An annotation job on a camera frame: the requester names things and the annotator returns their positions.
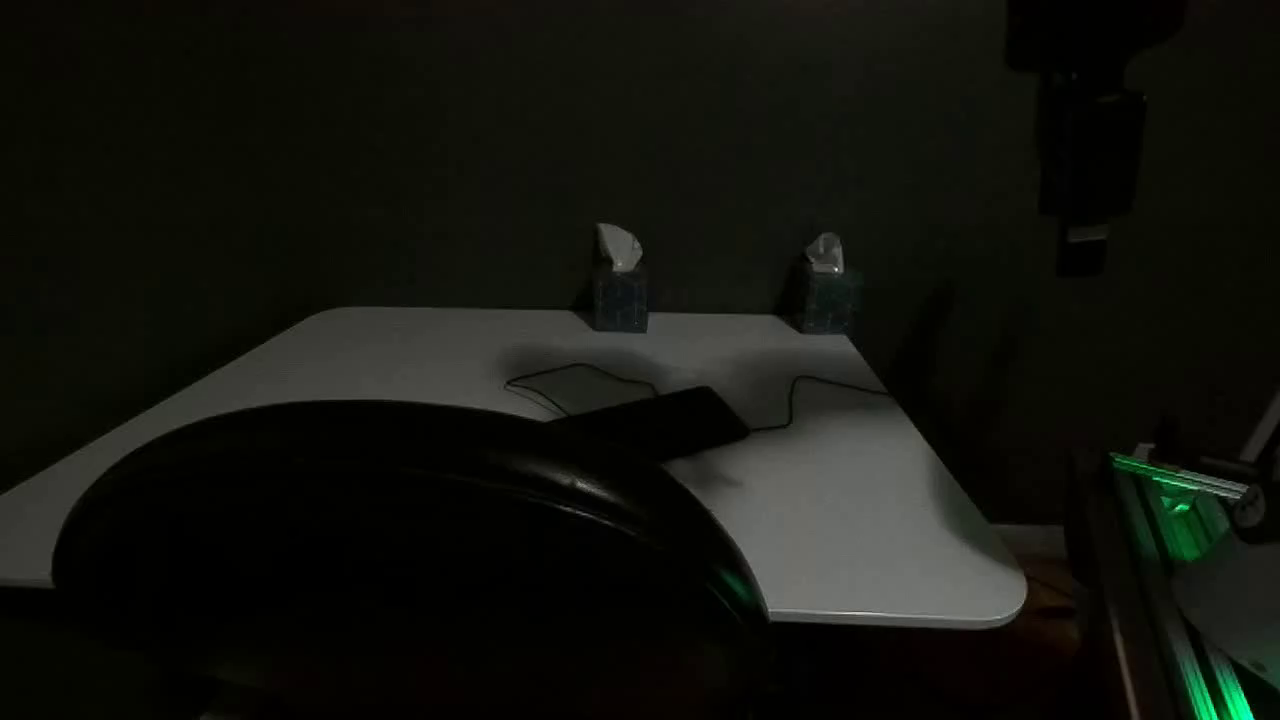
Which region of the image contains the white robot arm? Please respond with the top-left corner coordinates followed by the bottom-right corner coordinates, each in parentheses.
top-left (53, 400), bottom-right (777, 720)

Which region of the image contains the black computer keyboard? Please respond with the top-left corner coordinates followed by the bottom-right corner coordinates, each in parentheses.
top-left (564, 386), bottom-right (754, 460)

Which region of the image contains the dark tissue box near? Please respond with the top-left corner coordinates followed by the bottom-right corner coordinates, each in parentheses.
top-left (584, 224), bottom-right (649, 330)

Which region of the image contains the dark tissue box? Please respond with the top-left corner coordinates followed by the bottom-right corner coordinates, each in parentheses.
top-left (584, 224), bottom-right (649, 330)
top-left (787, 232), bottom-right (861, 336)

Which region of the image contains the clear plastic container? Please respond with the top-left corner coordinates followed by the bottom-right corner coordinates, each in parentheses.
top-left (508, 363), bottom-right (651, 417)

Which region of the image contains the dark tissue box far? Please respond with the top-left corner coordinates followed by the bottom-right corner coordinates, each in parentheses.
top-left (787, 232), bottom-right (861, 336)

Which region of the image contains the black camera on stand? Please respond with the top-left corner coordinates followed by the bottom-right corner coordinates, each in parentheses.
top-left (1006, 0), bottom-right (1190, 277)

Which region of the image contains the green lit metal frame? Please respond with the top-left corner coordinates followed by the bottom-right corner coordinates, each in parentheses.
top-left (1077, 422), bottom-right (1280, 720)

